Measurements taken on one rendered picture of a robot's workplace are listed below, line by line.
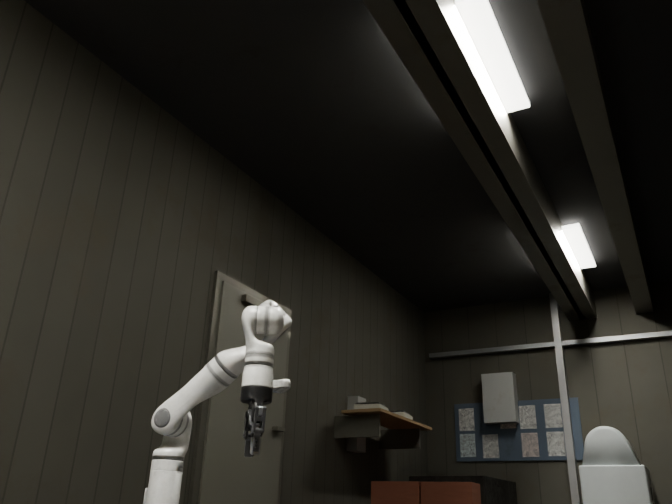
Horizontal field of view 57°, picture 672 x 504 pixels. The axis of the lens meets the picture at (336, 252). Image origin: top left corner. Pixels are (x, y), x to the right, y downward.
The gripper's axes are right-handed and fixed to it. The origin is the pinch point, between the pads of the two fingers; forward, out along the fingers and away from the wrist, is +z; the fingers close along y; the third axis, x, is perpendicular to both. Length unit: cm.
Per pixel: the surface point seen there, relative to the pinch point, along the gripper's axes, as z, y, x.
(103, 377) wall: -63, -273, -46
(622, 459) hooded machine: -56, -432, 491
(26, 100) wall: -213, -208, -115
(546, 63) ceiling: -277, -133, 207
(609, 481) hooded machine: -33, -441, 477
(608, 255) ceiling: -277, -388, 472
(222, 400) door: -68, -347, 40
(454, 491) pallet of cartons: -14, -426, 281
